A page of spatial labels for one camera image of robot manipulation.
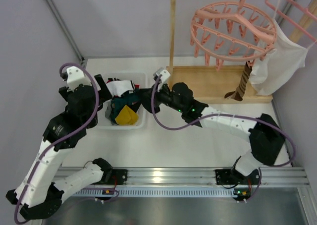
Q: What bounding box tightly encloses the black mount plate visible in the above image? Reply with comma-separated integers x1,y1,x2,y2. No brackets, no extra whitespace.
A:
107,169,128,185
215,169,236,185

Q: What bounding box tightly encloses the dark green sock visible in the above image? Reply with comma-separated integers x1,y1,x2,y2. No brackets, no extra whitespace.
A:
109,93,141,125

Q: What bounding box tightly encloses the brown striped sock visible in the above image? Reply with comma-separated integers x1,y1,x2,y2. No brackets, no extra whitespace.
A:
224,61,252,102

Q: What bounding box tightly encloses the wooden clothes rack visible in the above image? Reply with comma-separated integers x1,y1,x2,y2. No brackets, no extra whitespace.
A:
168,0,277,104

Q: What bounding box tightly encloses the pink round clip hanger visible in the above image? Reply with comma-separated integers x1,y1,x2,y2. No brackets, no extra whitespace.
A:
190,0,277,70

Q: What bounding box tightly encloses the left black mount plate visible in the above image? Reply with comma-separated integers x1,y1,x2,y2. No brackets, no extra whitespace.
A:
107,169,128,185

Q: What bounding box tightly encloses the mustard yellow sock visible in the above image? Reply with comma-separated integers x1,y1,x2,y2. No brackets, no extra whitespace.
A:
115,106,139,125

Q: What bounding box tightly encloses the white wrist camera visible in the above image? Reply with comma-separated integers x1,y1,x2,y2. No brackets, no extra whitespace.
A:
153,68,171,92
61,66,87,91

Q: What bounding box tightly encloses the right black mount plate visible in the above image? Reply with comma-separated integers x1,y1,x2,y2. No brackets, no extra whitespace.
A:
215,169,236,185

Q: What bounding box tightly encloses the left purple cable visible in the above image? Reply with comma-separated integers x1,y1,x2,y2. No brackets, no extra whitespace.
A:
13,62,122,223

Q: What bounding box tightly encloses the perforated cable duct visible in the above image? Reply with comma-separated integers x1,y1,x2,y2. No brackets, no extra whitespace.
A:
74,187,248,198

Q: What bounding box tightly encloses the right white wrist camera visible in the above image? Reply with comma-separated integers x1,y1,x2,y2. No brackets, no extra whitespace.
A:
153,68,171,92

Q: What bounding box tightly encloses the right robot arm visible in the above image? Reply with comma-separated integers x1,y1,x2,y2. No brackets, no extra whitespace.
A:
138,83,285,179

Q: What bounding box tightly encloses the clear plastic bin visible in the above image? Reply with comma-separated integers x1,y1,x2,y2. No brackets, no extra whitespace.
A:
95,71,149,130

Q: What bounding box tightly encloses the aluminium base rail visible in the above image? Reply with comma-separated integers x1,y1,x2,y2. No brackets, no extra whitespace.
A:
116,167,309,187

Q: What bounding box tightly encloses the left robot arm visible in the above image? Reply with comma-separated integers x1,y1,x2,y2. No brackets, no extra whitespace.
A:
6,74,113,225

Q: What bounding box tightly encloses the white tank top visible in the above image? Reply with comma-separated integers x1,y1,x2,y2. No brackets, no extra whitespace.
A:
249,21,309,96

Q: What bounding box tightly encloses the pink clothes hanger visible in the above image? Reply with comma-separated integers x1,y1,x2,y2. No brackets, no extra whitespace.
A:
264,0,317,45

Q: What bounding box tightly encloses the white striped sock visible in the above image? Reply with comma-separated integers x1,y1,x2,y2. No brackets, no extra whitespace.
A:
106,80,135,97

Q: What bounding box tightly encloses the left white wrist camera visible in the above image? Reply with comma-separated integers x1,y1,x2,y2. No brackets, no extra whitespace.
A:
61,66,87,91

